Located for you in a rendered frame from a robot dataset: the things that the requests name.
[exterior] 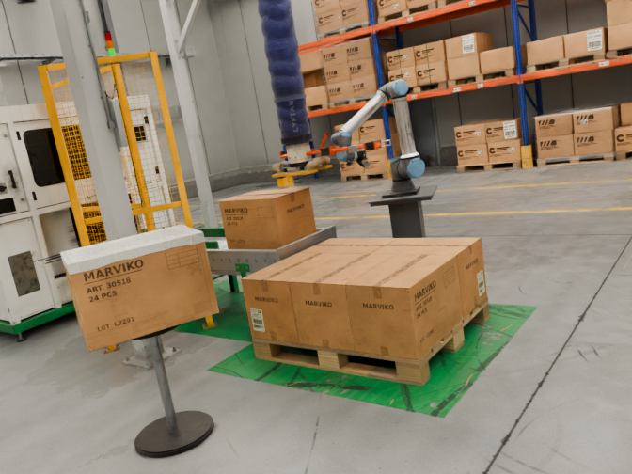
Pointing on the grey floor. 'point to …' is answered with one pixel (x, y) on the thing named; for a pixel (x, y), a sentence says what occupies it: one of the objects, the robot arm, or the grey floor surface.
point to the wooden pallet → (408, 372)
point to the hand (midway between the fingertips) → (366, 159)
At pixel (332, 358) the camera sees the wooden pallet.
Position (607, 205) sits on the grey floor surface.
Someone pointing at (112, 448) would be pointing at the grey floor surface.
